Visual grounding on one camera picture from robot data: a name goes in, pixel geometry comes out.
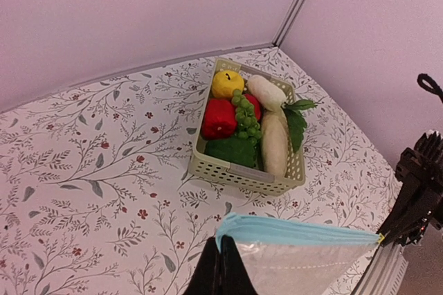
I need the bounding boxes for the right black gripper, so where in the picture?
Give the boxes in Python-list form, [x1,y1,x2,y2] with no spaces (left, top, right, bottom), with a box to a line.
[378,132,442,245]

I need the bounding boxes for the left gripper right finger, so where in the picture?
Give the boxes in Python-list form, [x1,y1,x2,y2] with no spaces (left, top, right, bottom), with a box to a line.
[221,235,257,295]

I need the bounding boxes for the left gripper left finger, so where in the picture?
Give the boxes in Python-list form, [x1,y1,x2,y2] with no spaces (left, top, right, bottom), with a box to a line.
[186,238,221,295]

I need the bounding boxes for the clear zip top bag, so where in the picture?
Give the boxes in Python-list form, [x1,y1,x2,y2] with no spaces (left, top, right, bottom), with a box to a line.
[215,213,384,294]

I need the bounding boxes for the beige perforated plastic basket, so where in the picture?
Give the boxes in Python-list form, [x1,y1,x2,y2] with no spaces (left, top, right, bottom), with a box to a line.
[188,58,316,196]

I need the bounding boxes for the green toy vegetable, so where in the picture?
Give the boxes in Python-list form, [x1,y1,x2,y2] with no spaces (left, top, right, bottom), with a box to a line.
[204,136,256,168]

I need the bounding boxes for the floral table mat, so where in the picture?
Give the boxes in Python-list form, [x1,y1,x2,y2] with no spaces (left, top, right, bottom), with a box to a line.
[1,48,401,294]

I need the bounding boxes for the white toy radish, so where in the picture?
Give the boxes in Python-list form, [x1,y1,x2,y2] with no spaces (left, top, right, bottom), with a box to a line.
[261,98,317,177]

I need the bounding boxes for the green toy grapes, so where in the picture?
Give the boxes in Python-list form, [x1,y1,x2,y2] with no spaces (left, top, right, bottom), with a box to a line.
[231,89,262,146]

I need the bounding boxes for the red toy pepper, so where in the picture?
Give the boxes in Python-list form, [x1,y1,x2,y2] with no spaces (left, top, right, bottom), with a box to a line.
[201,98,237,140]

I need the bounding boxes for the red toy apple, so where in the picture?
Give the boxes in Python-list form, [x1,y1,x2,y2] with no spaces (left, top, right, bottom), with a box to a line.
[244,94,262,121]

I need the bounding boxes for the yellow toy apple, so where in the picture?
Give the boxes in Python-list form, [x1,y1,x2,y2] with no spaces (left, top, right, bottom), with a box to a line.
[211,70,244,100]

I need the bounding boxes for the right aluminium frame post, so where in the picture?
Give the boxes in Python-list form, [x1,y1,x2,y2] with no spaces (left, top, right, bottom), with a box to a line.
[271,0,306,48]

